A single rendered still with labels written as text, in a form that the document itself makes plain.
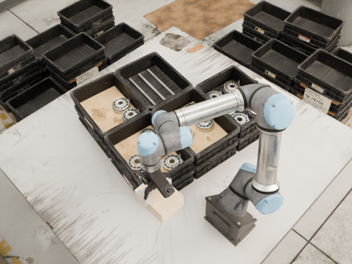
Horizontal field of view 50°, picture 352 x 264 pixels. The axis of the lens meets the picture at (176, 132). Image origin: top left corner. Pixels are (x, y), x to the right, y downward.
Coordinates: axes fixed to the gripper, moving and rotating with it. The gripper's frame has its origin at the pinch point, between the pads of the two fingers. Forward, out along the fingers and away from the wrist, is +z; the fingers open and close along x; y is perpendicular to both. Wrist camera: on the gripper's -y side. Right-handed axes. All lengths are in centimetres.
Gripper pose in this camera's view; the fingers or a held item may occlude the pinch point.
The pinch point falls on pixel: (158, 195)
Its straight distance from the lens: 155.6
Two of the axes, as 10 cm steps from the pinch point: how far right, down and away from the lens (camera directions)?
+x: -7.1, 5.6, -4.2
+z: 0.4, 6.3, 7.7
